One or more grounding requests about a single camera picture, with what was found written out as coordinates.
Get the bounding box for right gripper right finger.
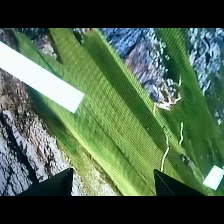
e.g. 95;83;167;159
153;168;205;197

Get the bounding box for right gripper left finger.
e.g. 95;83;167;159
17;167;74;197

